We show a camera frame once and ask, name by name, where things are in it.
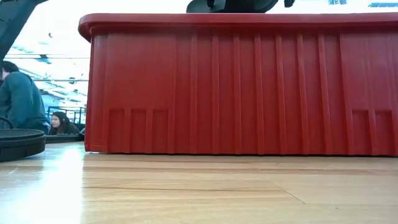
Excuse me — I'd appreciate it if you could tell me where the black foam slide sandal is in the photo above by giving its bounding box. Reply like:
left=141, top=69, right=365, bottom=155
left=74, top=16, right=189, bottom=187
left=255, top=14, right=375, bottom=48
left=185, top=0, right=280, bottom=14
left=0, top=116, right=47, bottom=163

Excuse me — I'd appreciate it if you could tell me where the red plastic bin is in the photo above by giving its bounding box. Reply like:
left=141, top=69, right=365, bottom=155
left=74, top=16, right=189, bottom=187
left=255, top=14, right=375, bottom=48
left=78, top=12, right=398, bottom=157

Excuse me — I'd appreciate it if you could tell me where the black aluminium rig frame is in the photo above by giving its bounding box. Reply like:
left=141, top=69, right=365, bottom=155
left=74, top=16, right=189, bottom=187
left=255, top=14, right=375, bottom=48
left=45, top=133, right=86, bottom=144

